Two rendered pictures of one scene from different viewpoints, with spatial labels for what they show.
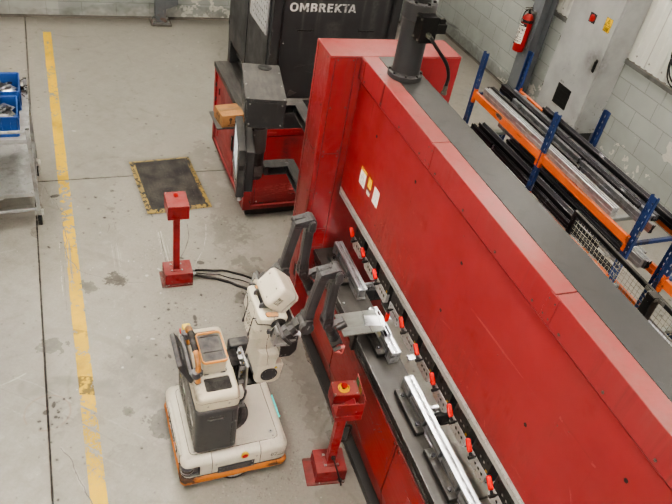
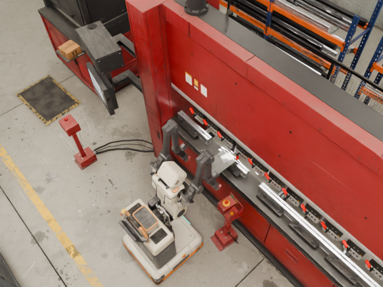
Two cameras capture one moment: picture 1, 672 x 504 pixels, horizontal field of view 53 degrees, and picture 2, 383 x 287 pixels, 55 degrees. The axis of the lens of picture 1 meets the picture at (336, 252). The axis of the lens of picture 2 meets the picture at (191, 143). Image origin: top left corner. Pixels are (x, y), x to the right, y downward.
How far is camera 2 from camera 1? 115 cm
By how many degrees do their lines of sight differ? 17
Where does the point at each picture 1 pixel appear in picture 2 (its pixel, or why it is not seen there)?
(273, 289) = (171, 176)
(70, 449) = not seen: outside the picture
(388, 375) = (248, 186)
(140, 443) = (121, 270)
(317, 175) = (156, 83)
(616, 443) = not seen: outside the picture
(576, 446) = not seen: outside the picture
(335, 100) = (153, 37)
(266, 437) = (190, 240)
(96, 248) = (29, 162)
